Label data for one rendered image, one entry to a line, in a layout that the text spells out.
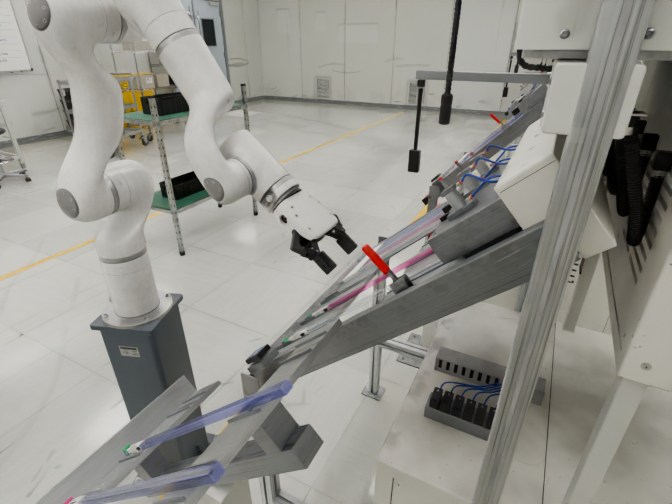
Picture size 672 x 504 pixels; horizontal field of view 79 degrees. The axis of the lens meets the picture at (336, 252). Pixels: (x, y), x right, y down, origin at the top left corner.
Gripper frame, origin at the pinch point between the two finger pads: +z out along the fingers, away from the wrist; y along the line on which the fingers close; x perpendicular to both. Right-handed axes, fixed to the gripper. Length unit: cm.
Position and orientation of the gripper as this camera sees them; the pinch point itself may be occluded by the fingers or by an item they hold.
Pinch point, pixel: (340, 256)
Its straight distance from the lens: 80.2
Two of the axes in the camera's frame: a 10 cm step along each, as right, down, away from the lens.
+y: 4.6, -4.1, 7.9
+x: -5.5, 5.6, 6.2
